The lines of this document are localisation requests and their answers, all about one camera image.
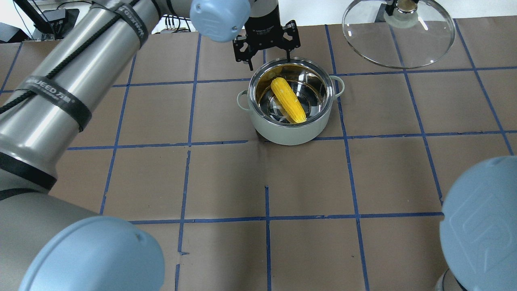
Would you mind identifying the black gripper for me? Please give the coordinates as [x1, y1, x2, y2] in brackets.
[233, 0, 301, 65]

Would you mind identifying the yellow corn cob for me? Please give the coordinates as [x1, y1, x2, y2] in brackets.
[270, 77, 307, 124]

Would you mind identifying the glass pot lid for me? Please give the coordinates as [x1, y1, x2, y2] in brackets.
[342, 0, 456, 69]

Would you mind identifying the pale green steel pot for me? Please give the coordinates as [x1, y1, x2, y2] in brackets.
[236, 57, 345, 146]

